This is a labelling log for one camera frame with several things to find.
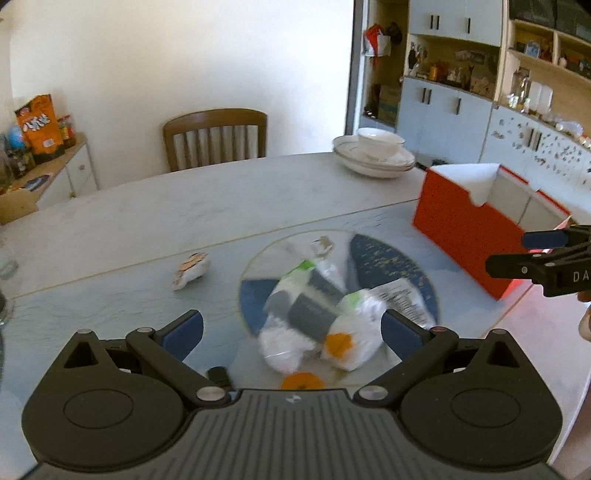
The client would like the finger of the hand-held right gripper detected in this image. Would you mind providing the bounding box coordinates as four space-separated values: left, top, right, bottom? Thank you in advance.
523 224 591 252
486 250 552 283

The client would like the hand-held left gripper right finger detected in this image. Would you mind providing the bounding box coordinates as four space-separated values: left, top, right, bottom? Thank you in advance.
353 310 539 409

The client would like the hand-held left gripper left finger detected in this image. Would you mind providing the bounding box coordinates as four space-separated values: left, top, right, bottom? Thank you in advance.
48 310 230 409

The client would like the small white printed packet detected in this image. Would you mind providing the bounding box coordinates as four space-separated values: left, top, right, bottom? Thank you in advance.
172 252 212 291

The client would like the red cardboard box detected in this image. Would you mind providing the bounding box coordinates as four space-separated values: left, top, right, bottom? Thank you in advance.
412 162 573 302

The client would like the dotted tissue pack grey band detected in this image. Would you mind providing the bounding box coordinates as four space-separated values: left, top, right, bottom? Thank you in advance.
259 261 347 374

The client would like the small orange ball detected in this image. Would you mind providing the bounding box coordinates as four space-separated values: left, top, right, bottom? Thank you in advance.
281 371 324 391

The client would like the white marble desktop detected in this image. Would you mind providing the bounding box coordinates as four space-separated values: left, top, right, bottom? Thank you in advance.
0 151 591 480

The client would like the person's right hand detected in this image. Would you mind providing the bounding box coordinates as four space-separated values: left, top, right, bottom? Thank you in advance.
576 288 591 343

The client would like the glass turntable blue pattern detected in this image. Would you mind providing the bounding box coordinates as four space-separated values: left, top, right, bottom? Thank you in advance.
238 229 439 402

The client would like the white gold-rimmed plate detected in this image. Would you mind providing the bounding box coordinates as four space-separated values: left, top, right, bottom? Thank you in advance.
332 135 416 168
337 154 417 174
344 165 415 179

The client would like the white gold-rimmed bowl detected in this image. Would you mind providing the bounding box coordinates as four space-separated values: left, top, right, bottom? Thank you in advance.
356 128 406 161

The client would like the white wooden sideboard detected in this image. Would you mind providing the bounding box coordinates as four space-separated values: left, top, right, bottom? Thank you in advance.
0 134 99 224

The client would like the printed cardboard box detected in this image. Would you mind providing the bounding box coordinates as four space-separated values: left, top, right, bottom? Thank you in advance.
379 85 402 125

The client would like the wooden chair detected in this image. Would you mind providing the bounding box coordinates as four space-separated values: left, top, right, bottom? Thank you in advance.
163 108 269 174

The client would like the red-lidded jar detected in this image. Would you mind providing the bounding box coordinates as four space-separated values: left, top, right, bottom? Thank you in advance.
58 115 77 148

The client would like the orange snack bag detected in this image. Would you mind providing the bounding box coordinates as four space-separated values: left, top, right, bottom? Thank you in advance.
15 95 65 155

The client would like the hanging red bag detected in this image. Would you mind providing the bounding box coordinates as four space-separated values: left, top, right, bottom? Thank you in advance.
362 23 393 58

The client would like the light blue wall cabinet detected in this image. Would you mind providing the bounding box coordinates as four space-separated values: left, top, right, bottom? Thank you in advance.
358 0 591 195

